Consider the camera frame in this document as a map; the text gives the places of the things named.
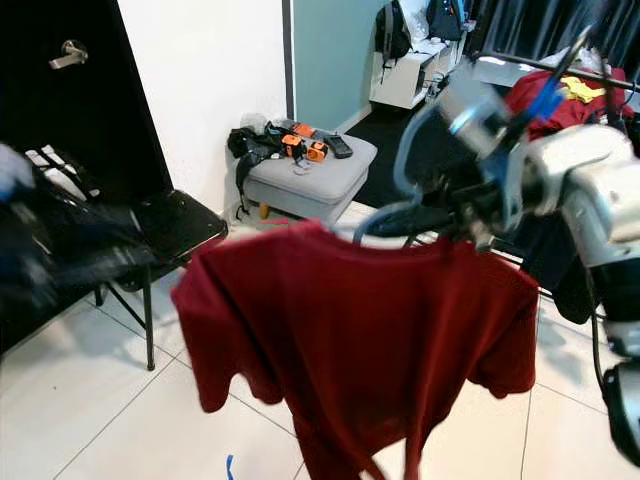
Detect plain black backpack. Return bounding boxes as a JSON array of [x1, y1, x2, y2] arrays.
[[375, 0, 413, 66]]

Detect white low shelf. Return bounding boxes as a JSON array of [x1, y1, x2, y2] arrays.
[[368, 35, 466, 111]]

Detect black pleated curtain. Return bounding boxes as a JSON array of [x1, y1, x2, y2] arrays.
[[465, 0, 640, 76]]

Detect dark red shirt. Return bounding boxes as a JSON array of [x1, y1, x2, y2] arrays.
[[170, 220, 541, 480]]

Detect black strap bundle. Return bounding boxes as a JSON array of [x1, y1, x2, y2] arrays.
[[226, 125, 286, 206]]

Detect yellow cloth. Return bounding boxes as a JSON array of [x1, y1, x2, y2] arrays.
[[558, 75, 606, 103]]

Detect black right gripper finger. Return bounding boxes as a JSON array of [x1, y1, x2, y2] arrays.
[[403, 208, 461, 245], [403, 190, 448, 228]]

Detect black folding chair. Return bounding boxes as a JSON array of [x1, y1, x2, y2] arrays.
[[50, 145, 229, 373]]

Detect black remote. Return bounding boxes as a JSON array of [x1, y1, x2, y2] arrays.
[[325, 133, 356, 161]]

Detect grey plastic hanger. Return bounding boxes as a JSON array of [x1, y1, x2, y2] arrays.
[[353, 100, 461, 246]]

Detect red fleece blanket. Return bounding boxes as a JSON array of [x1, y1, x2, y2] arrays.
[[505, 68, 640, 141]]

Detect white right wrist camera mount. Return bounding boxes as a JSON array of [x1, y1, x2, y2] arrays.
[[428, 62, 511, 161]]

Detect black backpack blue accents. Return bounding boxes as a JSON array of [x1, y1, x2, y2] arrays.
[[425, 0, 469, 43]]

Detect grey ottoman stool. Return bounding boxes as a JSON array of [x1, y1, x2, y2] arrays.
[[245, 130, 379, 226]]

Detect black door silver handle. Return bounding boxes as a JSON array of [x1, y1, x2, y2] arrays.
[[0, 0, 161, 351]]

